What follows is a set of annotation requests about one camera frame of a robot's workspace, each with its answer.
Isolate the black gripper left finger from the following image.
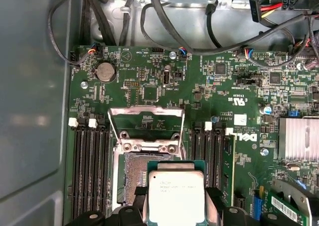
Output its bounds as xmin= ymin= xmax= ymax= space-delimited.
xmin=65 ymin=186 xmax=149 ymax=226

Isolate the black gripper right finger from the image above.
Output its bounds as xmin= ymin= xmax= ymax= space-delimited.
xmin=204 ymin=186 xmax=287 ymax=226

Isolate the silver CPU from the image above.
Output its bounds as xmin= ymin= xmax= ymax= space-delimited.
xmin=147 ymin=160 xmax=206 ymax=226

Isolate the metal locking lever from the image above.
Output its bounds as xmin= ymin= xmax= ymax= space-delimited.
xmin=178 ymin=111 xmax=188 ymax=162

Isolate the black expansion slot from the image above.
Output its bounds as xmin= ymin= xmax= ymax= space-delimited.
xmin=233 ymin=192 xmax=247 ymax=211

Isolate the blue expansion slot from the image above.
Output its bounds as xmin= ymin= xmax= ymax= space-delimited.
xmin=252 ymin=186 xmax=265 ymax=222

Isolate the CPU socket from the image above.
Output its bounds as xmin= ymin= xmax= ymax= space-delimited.
xmin=111 ymin=131 xmax=190 ymax=211

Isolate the green RAM stick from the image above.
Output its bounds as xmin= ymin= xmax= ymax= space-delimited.
xmin=223 ymin=133 xmax=237 ymax=208

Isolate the black graphics card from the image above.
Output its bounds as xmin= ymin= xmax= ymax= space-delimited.
xmin=264 ymin=177 xmax=319 ymax=226

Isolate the silver chipset heatsink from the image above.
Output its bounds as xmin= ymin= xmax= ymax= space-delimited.
xmin=278 ymin=116 xmax=319 ymax=162

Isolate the green motherboard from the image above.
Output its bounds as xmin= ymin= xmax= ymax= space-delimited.
xmin=63 ymin=44 xmax=319 ymax=226

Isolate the silver internal USB port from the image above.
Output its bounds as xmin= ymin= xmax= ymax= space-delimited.
xmin=162 ymin=64 xmax=173 ymax=88

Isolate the silver coin battery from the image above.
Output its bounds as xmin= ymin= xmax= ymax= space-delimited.
xmin=95 ymin=62 xmax=117 ymax=83

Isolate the black PC case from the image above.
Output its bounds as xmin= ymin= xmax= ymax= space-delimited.
xmin=0 ymin=0 xmax=319 ymax=226

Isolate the black power plug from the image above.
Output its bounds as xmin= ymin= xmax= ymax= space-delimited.
xmin=249 ymin=0 xmax=319 ymax=29

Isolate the black sleeved cable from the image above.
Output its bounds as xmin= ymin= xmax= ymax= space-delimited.
xmin=119 ymin=0 xmax=140 ymax=47

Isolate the thick grey cable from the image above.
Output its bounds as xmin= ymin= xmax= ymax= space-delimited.
xmin=147 ymin=0 xmax=312 ymax=56

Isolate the black braided cable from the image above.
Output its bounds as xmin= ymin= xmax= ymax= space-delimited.
xmin=89 ymin=0 xmax=117 ymax=47
xmin=82 ymin=0 xmax=94 ymax=46

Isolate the thin black fan wire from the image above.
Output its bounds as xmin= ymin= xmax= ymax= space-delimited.
xmin=47 ymin=0 xmax=87 ymax=68

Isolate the black plug cable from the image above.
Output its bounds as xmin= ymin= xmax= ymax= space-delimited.
xmin=205 ymin=0 xmax=222 ymax=47

